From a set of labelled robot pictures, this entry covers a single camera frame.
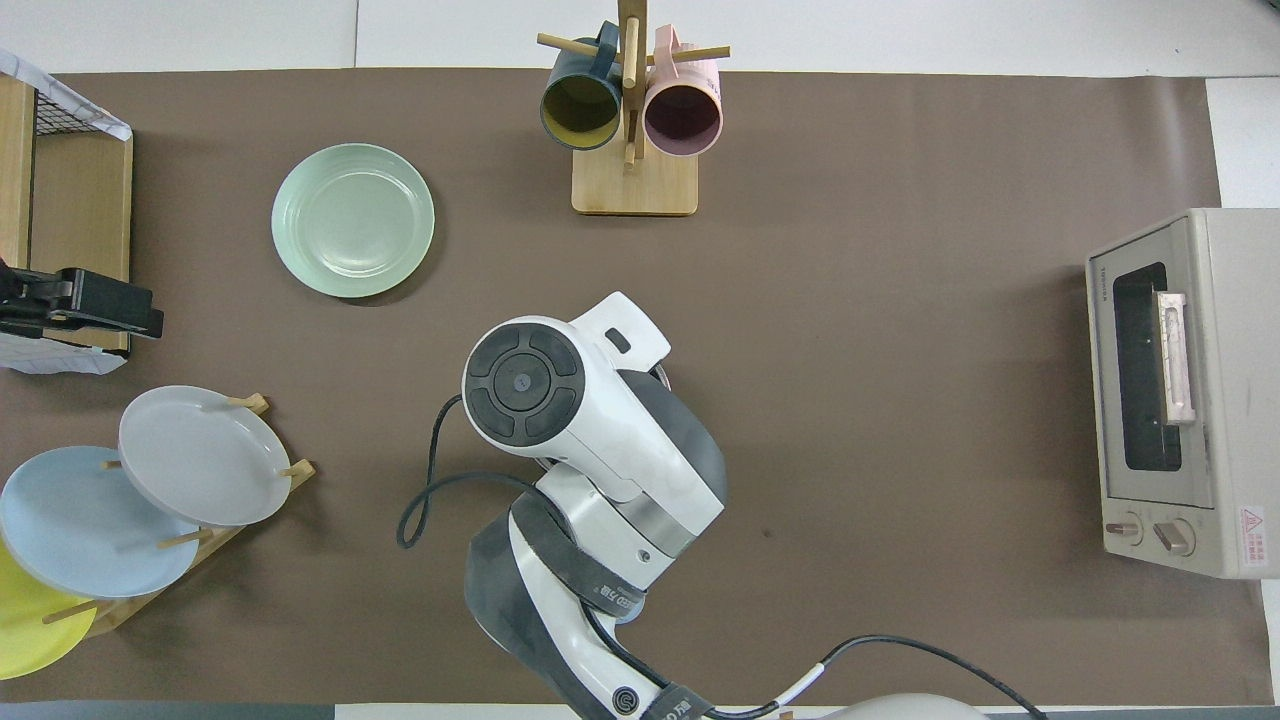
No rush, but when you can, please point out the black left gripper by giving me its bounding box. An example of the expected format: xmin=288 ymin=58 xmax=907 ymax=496
xmin=0 ymin=263 xmax=166 ymax=343

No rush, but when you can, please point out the grey plate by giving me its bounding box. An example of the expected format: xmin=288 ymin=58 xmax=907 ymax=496
xmin=118 ymin=385 xmax=294 ymax=528

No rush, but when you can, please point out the light blue plate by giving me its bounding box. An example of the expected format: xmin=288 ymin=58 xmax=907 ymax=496
xmin=0 ymin=446 xmax=201 ymax=601

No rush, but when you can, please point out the pale green plate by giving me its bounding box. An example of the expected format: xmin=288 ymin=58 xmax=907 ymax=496
xmin=271 ymin=143 xmax=437 ymax=300

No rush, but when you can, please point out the wooden plate rack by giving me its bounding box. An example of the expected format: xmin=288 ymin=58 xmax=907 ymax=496
xmin=40 ymin=393 xmax=317 ymax=641

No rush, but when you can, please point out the yellow plate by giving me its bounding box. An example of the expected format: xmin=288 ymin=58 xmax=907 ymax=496
xmin=0 ymin=540 xmax=99 ymax=681

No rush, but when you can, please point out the white checked cloth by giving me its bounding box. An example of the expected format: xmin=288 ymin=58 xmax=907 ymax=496
xmin=0 ymin=48 xmax=133 ymax=142
xmin=0 ymin=332 xmax=129 ymax=377

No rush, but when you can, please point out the dark wooden board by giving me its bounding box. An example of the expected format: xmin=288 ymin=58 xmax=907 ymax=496
xmin=28 ymin=130 xmax=134 ymax=358

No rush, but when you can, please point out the light wooden board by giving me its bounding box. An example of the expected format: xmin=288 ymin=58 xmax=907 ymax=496
xmin=0 ymin=76 xmax=37 ymax=266

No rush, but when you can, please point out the dark teal mug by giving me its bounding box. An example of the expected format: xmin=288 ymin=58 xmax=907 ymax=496
xmin=540 ymin=22 xmax=625 ymax=152

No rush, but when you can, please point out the wooden mug tree stand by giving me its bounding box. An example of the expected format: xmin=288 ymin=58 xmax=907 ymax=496
xmin=537 ymin=0 xmax=732 ymax=217

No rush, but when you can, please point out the pink mug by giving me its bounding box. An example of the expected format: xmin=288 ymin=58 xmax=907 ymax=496
xmin=643 ymin=25 xmax=724 ymax=158

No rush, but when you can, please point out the brown table mat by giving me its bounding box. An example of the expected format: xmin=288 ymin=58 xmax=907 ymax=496
xmin=0 ymin=68 xmax=1273 ymax=706

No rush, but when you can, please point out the beige toaster oven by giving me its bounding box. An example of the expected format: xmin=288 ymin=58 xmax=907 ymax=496
xmin=1086 ymin=207 xmax=1280 ymax=581

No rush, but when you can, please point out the black wire basket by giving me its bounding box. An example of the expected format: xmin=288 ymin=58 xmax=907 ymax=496
xmin=33 ymin=85 xmax=106 ymax=138

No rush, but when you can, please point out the black right arm strap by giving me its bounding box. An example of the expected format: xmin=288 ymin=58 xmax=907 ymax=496
xmin=508 ymin=492 xmax=649 ymax=623

